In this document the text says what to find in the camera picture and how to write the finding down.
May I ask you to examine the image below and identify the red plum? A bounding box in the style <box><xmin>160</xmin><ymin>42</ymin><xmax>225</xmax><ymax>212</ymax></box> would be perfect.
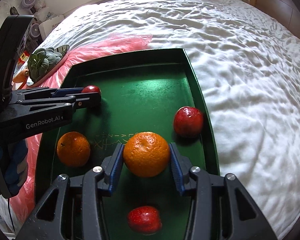
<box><xmin>127</xmin><ymin>206</ymin><xmax>162</xmax><ymax>235</ymax></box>

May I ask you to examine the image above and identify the large orange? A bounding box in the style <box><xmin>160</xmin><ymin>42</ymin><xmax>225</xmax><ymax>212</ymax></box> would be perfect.
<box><xmin>123</xmin><ymin>132</ymin><xmax>170</xmax><ymax>178</ymax></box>

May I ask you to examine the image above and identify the large red apple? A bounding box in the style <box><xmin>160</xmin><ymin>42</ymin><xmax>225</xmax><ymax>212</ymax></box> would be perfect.
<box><xmin>173</xmin><ymin>106</ymin><xmax>204</xmax><ymax>137</ymax></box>

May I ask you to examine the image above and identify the blue gloved left hand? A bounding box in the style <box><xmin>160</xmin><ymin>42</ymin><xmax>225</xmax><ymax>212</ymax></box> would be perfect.
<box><xmin>0</xmin><ymin>140</ymin><xmax>29</xmax><ymax>197</ymax></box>

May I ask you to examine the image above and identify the small red fruit in tray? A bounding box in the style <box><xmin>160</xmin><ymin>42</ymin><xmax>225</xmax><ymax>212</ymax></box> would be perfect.
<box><xmin>81</xmin><ymin>85</ymin><xmax>101</xmax><ymax>94</ymax></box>

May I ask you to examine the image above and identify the orange carrot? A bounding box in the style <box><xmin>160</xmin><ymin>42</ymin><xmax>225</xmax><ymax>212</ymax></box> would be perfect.
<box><xmin>13</xmin><ymin>69</ymin><xmax>29</xmax><ymax>83</ymax></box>

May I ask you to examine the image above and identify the dark green leafy vegetable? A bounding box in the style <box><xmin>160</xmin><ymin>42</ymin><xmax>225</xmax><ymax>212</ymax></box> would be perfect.
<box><xmin>27</xmin><ymin>47</ymin><xmax>64</xmax><ymax>82</ymax></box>

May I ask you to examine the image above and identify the white round plate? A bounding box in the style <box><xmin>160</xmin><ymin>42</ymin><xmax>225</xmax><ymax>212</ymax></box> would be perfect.
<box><xmin>26</xmin><ymin>44</ymin><xmax>70</xmax><ymax>87</ymax></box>

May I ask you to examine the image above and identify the red yellow snack packet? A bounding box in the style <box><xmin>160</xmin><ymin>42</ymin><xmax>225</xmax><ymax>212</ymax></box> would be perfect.
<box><xmin>17</xmin><ymin>50</ymin><xmax>30</xmax><ymax>67</ymax></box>

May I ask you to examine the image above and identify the white cardboard box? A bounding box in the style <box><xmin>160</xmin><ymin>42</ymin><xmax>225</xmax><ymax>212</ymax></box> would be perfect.
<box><xmin>39</xmin><ymin>15</ymin><xmax>64</xmax><ymax>40</ymax></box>

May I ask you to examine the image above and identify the lower purple fan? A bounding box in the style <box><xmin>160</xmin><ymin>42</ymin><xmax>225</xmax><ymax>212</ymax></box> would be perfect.
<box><xmin>30</xmin><ymin>23</ymin><xmax>40</xmax><ymax>39</ymax></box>

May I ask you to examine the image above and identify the purple fan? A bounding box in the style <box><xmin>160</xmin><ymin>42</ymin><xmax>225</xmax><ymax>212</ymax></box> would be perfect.
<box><xmin>30</xmin><ymin>23</ymin><xmax>40</xmax><ymax>39</ymax></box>
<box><xmin>20</xmin><ymin>0</ymin><xmax>36</xmax><ymax>9</ymax></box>

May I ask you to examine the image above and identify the pink plastic sheet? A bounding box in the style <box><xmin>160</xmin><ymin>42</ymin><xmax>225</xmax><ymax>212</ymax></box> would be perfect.
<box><xmin>6</xmin><ymin>34</ymin><xmax>152</xmax><ymax>227</ymax></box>

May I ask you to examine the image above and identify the green rectangular tray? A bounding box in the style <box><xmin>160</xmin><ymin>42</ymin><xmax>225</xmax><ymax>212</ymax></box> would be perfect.
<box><xmin>35</xmin><ymin>49</ymin><xmax>219</xmax><ymax>239</ymax></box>

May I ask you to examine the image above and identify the upper purple fan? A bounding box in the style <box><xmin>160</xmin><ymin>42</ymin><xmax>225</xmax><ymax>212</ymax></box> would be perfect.
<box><xmin>20</xmin><ymin>0</ymin><xmax>36</xmax><ymax>9</ymax></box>

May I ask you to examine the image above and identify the wooden headboard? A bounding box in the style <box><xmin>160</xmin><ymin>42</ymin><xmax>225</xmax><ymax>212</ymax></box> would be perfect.
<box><xmin>242</xmin><ymin>0</ymin><xmax>300</xmax><ymax>39</ymax></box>

